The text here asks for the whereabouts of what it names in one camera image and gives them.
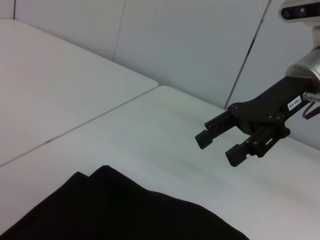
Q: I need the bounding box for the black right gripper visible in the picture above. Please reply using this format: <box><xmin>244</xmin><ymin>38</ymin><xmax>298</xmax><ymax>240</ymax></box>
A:
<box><xmin>194</xmin><ymin>76</ymin><xmax>313</xmax><ymax>168</ymax></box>

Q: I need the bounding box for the black shirt with FREE print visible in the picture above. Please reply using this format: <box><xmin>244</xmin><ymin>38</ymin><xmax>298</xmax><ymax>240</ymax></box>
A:
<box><xmin>0</xmin><ymin>164</ymin><xmax>250</xmax><ymax>240</ymax></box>

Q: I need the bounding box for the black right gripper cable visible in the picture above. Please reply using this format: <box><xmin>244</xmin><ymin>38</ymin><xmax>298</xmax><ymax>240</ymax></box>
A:
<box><xmin>301</xmin><ymin>91</ymin><xmax>320</xmax><ymax>120</ymax></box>

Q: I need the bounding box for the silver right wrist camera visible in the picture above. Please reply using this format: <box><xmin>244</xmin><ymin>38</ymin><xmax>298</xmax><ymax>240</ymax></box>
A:
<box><xmin>278</xmin><ymin>0</ymin><xmax>320</xmax><ymax>50</ymax></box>

